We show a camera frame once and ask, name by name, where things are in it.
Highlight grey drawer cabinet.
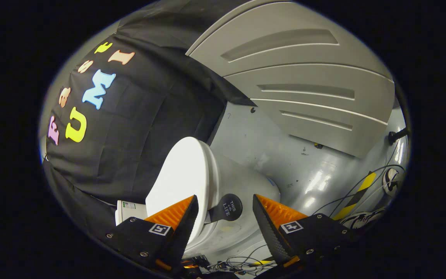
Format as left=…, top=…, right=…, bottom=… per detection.
left=186, top=1, right=396, bottom=158

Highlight black white shoe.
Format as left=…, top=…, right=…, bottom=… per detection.
left=383, top=167, right=402, bottom=196
left=341, top=207, right=387, bottom=230

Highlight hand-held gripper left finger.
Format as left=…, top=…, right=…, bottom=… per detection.
left=105, top=195, right=199, bottom=274

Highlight thin black floor cables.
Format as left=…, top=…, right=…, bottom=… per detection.
left=311, top=164, right=406, bottom=216

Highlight black pole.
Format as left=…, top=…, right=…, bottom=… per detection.
left=388, top=127, right=410, bottom=146

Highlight black backdrop cloth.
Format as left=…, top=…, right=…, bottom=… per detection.
left=42, top=0, right=255, bottom=248

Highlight white toilet tank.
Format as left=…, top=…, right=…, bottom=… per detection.
left=115, top=200, right=148, bottom=226

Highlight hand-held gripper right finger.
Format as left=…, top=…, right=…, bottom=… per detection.
left=252, top=194, right=357, bottom=270

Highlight yellow black hazard tape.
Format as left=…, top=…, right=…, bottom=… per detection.
left=333, top=172, right=377, bottom=221

